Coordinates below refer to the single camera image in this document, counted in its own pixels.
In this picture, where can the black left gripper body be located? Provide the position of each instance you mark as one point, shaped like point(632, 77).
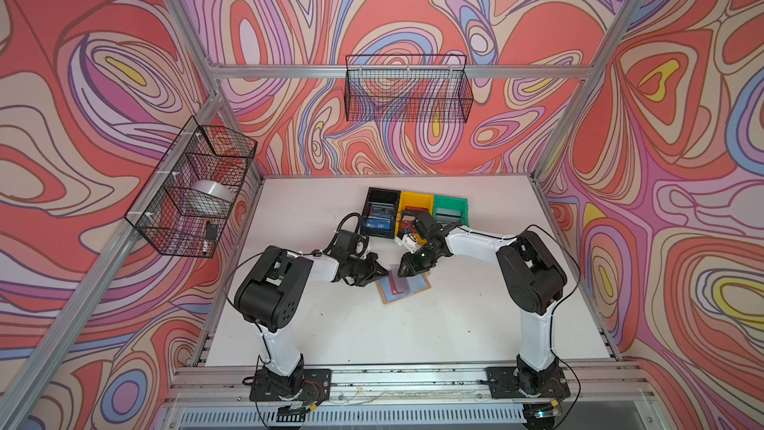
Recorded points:
point(358, 270)

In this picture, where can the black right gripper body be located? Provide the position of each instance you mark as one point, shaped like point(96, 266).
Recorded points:
point(434, 256)

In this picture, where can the brown leather card holder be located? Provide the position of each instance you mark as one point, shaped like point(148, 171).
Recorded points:
point(418, 284)

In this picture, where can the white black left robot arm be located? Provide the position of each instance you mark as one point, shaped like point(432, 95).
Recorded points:
point(270, 293)

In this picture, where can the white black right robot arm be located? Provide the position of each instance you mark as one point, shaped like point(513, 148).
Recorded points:
point(534, 279)

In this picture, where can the green plastic bin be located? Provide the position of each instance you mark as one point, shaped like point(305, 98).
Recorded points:
point(449, 209)

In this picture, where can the yellow plastic bin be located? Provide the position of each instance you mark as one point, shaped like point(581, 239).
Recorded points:
point(411, 201)

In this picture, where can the black plastic bin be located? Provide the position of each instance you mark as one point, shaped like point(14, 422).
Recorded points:
point(379, 217)

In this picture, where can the silver tape roll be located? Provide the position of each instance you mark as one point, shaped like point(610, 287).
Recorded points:
point(210, 198)

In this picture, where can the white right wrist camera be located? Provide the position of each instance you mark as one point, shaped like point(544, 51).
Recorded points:
point(408, 241)

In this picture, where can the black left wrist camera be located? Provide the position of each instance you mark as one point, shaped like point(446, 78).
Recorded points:
point(347, 244)

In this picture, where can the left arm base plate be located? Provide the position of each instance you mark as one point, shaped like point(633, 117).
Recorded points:
point(305, 385)

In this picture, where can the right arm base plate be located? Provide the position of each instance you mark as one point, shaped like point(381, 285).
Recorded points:
point(510, 382)

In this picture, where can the black wire basket back wall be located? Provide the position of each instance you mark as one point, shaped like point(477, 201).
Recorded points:
point(407, 88)

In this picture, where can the black wire basket wall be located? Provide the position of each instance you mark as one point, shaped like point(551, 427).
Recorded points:
point(407, 88)
point(185, 207)

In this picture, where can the black wire basket left wall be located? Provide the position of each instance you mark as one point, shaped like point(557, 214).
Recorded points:
point(185, 207)

